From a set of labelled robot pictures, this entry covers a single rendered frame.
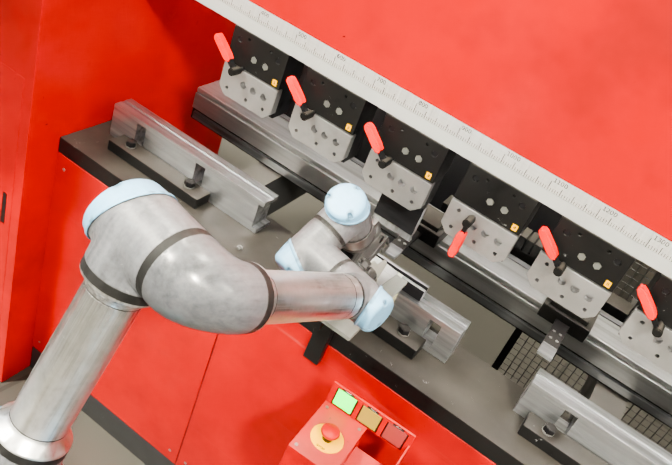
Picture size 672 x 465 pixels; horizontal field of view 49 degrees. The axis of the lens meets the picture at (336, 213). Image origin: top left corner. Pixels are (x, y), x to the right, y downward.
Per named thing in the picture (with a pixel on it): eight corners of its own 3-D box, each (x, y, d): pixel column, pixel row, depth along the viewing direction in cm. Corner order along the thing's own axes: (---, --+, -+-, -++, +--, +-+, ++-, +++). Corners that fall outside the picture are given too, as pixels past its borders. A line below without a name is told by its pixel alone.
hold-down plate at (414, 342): (304, 285, 172) (307, 276, 170) (316, 276, 176) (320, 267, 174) (411, 360, 163) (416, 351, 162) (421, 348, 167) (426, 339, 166)
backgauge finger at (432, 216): (364, 246, 173) (371, 229, 170) (411, 208, 194) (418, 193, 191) (407, 273, 170) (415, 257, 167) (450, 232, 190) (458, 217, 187)
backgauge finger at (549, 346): (516, 345, 161) (526, 329, 159) (549, 294, 182) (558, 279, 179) (565, 377, 158) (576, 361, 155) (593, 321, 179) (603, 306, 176)
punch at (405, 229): (370, 219, 165) (385, 185, 160) (374, 216, 166) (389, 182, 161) (407, 243, 162) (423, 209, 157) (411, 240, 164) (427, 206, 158)
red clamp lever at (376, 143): (367, 123, 148) (387, 167, 149) (376, 118, 151) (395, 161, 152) (360, 126, 149) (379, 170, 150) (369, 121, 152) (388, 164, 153)
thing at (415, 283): (347, 253, 171) (351, 243, 169) (353, 248, 173) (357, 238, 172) (419, 301, 165) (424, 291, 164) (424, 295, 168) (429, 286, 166)
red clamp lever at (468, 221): (444, 255, 149) (464, 218, 144) (452, 248, 153) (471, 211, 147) (451, 260, 149) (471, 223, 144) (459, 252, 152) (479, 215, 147)
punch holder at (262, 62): (217, 90, 170) (234, 24, 161) (239, 82, 177) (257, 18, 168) (267, 122, 166) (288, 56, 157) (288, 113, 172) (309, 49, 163)
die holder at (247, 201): (109, 133, 196) (114, 103, 191) (125, 128, 201) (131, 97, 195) (254, 233, 182) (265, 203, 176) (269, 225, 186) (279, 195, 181)
